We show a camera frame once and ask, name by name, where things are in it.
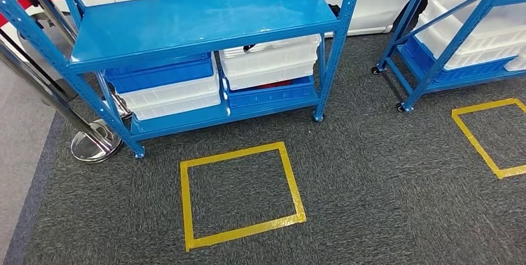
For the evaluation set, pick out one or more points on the thin stanchion with black base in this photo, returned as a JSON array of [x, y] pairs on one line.
[[61, 86]]

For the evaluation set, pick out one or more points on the red barrier belt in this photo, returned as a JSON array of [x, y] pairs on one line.
[[12, 12]]

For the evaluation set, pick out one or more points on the blue shelf rack with casters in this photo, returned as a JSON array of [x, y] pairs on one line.
[[466, 33]]

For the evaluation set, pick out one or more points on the red item in crate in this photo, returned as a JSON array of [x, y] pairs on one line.
[[275, 85]]

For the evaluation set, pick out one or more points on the blue metal shelf rack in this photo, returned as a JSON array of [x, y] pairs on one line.
[[205, 16]]

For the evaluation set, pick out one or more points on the blue plastic crate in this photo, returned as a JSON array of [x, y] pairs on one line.
[[271, 94], [164, 74], [472, 75]]

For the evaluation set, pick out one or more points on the white car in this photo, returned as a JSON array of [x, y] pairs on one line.
[[378, 0]]

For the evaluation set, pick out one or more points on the yellow floor tape square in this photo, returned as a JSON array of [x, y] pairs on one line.
[[246, 232], [485, 105]]

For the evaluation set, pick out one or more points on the stanchion with chrome base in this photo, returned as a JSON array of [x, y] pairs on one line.
[[96, 144]]

